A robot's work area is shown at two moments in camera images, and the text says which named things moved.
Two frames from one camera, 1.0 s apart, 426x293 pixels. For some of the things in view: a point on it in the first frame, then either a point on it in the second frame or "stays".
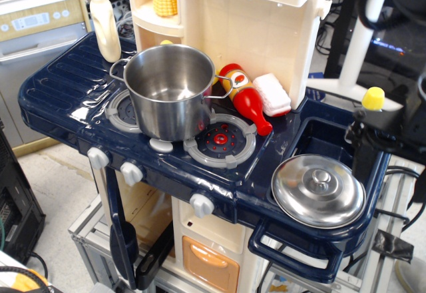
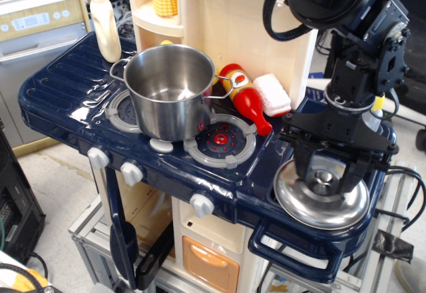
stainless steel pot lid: x=320 y=191 stays
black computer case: x=22 y=218 stays
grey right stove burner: x=229 y=140 stays
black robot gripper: x=400 y=131 to x=343 y=126
